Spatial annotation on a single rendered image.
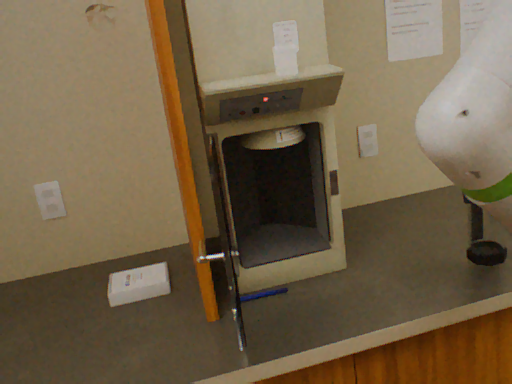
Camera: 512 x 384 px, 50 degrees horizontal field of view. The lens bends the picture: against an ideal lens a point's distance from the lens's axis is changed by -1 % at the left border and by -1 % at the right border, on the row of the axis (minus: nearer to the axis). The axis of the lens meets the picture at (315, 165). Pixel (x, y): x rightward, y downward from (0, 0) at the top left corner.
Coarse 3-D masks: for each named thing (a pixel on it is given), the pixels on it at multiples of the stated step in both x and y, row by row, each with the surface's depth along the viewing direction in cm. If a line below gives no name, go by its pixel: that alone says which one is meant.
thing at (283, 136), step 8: (280, 128) 138; (288, 128) 139; (296, 128) 141; (248, 136) 140; (256, 136) 138; (264, 136) 138; (272, 136) 137; (280, 136) 138; (288, 136) 139; (296, 136) 140; (304, 136) 143; (248, 144) 140; (256, 144) 138; (264, 144) 138; (272, 144) 137; (280, 144) 138; (288, 144) 138
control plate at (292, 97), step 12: (252, 96) 121; (264, 96) 123; (276, 96) 124; (288, 96) 125; (300, 96) 127; (228, 108) 123; (240, 108) 124; (252, 108) 125; (264, 108) 127; (276, 108) 128; (288, 108) 130; (228, 120) 127
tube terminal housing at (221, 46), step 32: (192, 0) 120; (224, 0) 123; (256, 0) 125; (288, 0) 127; (320, 0) 129; (192, 32) 122; (224, 32) 124; (256, 32) 127; (320, 32) 131; (192, 64) 133; (224, 64) 126; (256, 64) 129; (320, 64) 134; (224, 128) 131; (256, 128) 133; (320, 128) 141; (320, 256) 148; (256, 288) 145
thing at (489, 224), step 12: (468, 204) 139; (468, 216) 140; (480, 216) 136; (468, 228) 141; (480, 228) 137; (492, 228) 136; (504, 228) 140; (468, 240) 142; (480, 240) 138; (492, 240) 137; (504, 240) 140; (480, 252) 139; (492, 252) 138
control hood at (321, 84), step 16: (224, 80) 124; (240, 80) 122; (256, 80) 120; (272, 80) 119; (288, 80) 120; (304, 80) 122; (320, 80) 124; (336, 80) 125; (208, 96) 117; (224, 96) 118; (240, 96) 120; (304, 96) 128; (320, 96) 130; (336, 96) 131; (208, 112) 122; (288, 112) 132
